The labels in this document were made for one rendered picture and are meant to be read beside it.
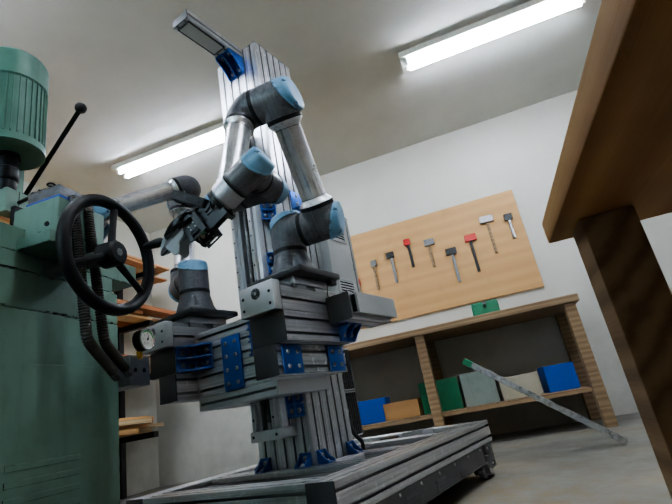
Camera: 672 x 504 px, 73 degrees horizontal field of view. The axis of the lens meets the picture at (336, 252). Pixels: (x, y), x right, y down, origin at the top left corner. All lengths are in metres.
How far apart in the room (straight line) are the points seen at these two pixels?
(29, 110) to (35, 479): 0.95
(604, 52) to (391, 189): 4.28
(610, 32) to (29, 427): 1.16
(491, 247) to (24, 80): 3.51
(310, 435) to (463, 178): 3.25
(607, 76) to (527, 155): 4.25
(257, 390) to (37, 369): 0.62
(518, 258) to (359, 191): 1.62
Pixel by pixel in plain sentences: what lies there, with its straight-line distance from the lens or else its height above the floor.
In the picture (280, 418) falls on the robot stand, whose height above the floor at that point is 0.39.
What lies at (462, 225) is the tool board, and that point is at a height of 1.75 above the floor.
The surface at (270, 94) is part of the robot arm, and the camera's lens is 1.48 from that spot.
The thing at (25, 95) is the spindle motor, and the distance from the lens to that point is 1.60.
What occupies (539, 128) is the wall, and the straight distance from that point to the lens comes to 4.64.
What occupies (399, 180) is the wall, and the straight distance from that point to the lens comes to 4.53.
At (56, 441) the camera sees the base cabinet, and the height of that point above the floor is 0.43.
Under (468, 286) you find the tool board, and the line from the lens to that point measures 4.11.
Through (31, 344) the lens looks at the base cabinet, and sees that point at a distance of 1.22.
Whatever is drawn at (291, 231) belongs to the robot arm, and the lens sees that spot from 1.52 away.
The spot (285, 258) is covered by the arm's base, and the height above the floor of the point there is 0.87.
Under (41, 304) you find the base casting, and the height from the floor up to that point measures 0.73.
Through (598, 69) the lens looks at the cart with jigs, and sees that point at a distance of 0.27.
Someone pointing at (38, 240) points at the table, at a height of 0.85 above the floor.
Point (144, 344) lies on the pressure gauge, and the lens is 1.38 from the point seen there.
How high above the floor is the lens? 0.38
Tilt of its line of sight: 19 degrees up
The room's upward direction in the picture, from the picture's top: 10 degrees counter-clockwise
